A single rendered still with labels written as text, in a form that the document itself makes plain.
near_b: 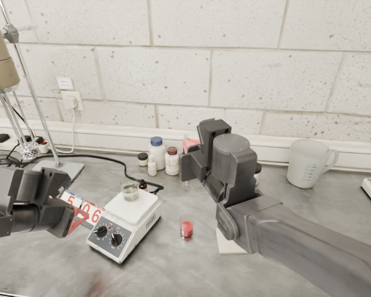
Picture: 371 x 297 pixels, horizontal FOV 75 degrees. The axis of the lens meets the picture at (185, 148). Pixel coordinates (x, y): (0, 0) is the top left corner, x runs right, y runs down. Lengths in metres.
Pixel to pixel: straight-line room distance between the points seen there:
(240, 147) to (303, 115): 0.70
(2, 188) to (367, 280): 0.54
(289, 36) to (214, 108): 0.36
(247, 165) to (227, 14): 0.64
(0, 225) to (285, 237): 0.45
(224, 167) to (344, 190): 0.76
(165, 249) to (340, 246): 0.54
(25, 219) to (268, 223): 0.45
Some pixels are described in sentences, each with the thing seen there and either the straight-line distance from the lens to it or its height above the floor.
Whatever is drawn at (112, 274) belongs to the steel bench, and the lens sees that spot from 0.73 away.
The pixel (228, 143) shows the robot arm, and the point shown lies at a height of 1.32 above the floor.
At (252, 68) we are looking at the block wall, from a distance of 0.95.
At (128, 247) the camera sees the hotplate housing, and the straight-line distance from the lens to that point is 0.72.
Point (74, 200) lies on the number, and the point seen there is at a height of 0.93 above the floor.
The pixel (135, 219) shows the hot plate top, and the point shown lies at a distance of 0.71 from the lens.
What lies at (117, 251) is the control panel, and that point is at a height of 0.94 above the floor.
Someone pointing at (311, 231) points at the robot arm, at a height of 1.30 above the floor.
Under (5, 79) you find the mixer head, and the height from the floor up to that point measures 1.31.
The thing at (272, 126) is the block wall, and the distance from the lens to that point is 1.05.
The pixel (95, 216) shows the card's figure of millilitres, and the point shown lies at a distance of 0.84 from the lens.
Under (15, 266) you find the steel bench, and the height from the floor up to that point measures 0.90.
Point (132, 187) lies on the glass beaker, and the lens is 0.72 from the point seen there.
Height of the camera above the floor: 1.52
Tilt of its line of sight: 33 degrees down
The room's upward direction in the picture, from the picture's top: straight up
